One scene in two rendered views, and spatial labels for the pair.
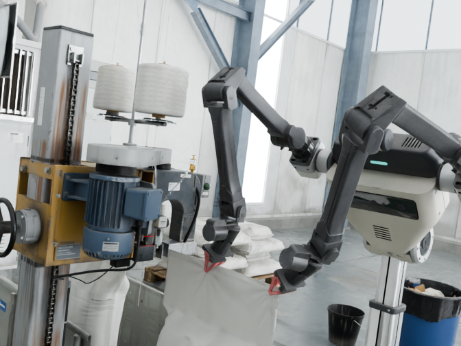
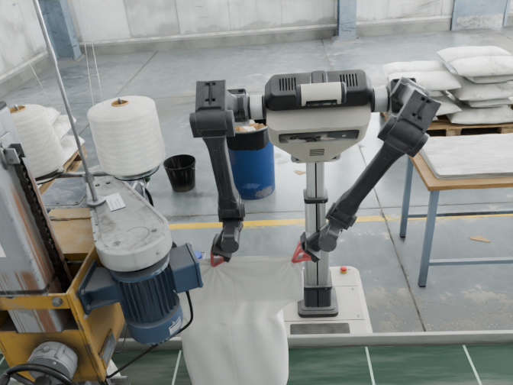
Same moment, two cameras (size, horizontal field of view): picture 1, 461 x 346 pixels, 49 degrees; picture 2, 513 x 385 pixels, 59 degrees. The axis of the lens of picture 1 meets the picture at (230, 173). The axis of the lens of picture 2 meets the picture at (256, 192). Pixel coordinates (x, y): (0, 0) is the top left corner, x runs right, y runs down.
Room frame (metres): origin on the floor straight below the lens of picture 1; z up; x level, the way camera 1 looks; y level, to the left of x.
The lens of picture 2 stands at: (0.59, 0.65, 2.03)
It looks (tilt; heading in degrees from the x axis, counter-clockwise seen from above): 31 degrees down; 323
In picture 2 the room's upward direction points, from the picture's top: 5 degrees counter-clockwise
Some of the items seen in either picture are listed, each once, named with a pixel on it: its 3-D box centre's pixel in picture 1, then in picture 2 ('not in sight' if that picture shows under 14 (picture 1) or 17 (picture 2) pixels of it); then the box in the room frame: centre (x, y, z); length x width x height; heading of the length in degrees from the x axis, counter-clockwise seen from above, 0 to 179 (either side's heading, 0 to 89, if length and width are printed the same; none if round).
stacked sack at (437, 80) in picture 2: not in sight; (422, 80); (3.02, -3.38, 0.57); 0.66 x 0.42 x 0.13; 40
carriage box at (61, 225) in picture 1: (77, 209); (68, 296); (1.69, 0.50, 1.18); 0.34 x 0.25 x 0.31; 138
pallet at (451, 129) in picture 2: not in sight; (442, 118); (2.95, -3.75, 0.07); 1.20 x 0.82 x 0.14; 46
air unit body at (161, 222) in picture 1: (159, 226); not in sight; (1.77, 0.23, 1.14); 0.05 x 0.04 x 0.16; 138
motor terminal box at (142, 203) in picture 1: (143, 207); (184, 271); (1.48, 0.25, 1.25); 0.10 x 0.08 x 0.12; 163
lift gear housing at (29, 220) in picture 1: (25, 225); (52, 363); (1.54, 0.61, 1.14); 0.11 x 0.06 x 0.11; 48
